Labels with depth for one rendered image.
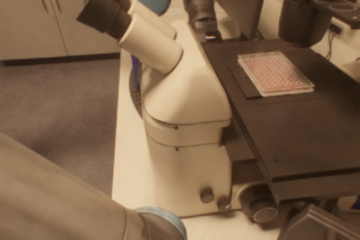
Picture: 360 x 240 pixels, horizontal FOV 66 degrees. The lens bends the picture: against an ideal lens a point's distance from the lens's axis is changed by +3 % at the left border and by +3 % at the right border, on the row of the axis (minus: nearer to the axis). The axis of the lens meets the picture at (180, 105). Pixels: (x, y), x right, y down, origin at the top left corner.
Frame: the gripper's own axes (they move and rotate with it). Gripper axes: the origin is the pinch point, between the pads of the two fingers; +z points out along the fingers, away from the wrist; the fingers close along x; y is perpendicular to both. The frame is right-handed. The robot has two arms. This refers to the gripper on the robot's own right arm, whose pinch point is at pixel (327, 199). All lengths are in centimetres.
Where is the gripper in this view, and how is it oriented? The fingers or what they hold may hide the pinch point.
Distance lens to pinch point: 48.3
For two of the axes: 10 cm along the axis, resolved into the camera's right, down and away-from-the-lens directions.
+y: -2.4, 9.3, 2.8
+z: 5.5, -1.1, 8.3
